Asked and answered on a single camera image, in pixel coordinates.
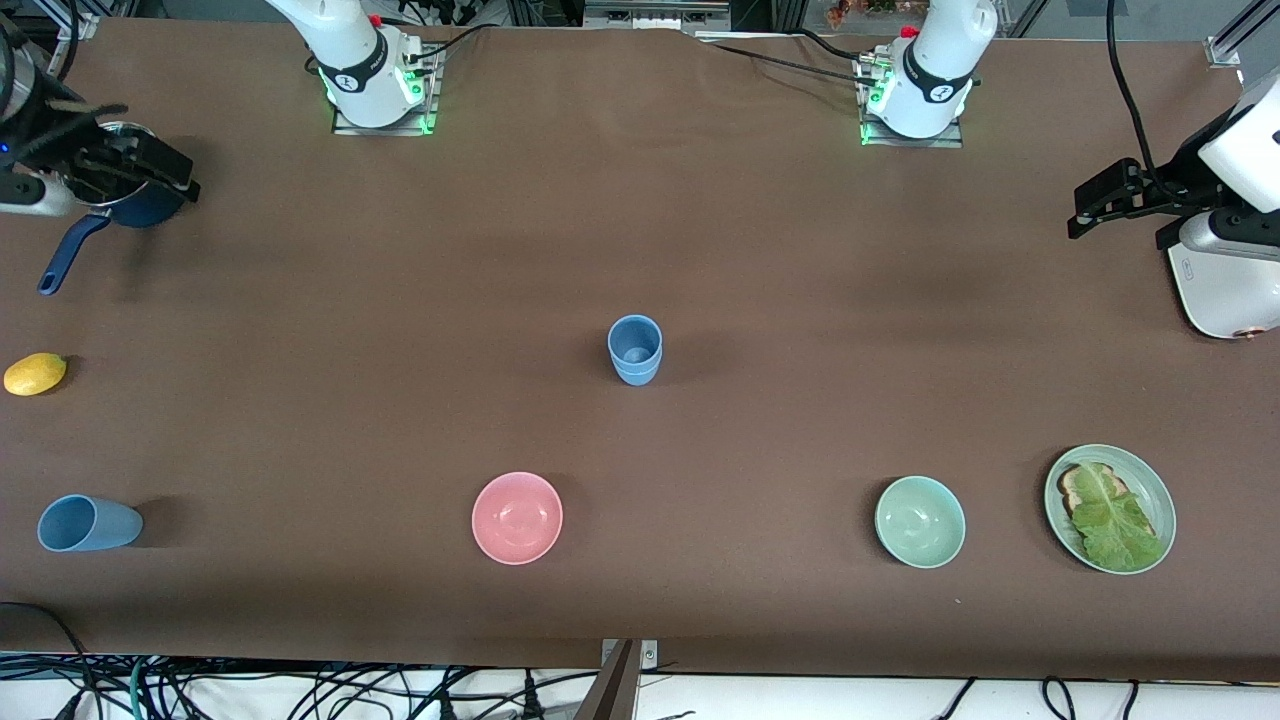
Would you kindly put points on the pale green bowl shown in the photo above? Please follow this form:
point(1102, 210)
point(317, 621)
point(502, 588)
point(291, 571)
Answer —
point(920, 522)

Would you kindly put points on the white toaster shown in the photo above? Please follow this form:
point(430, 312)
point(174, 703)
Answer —
point(1225, 290)

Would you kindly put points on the grey metal rail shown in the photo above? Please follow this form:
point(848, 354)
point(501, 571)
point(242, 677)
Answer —
point(650, 15)

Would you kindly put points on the toast slice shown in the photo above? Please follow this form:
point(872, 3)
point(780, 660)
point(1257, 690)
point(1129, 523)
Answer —
point(1071, 490)

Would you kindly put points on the small silver bracket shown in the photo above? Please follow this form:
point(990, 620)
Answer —
point(650, 655)

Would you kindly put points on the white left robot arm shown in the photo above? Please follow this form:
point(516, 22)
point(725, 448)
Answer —
point(940, 60)

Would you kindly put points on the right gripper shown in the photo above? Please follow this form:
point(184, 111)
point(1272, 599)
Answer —
point(52, 139)

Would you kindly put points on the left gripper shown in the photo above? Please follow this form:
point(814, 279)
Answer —
point(1176, 183)

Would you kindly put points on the pale green plate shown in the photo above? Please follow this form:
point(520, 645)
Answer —
point(1152, 490)

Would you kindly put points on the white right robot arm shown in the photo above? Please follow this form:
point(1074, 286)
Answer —
point(350, 50)

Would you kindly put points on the green lettuce leaf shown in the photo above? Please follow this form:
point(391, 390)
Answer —
point(1115, 530)

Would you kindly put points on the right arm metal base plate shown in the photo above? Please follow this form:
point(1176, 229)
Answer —
point(400, 130)

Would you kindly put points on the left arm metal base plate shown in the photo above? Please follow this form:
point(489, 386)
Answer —
point(900, 142)

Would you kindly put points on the pink bowl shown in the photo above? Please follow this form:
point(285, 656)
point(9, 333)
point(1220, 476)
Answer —
point(517, 518)

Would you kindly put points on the yellow lemon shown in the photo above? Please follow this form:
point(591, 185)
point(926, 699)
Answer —
point(35, 374)

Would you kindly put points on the aluminium frame profile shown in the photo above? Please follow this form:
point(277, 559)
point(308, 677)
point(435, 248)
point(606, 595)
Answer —
point(75, 20)
point(1235, 35)

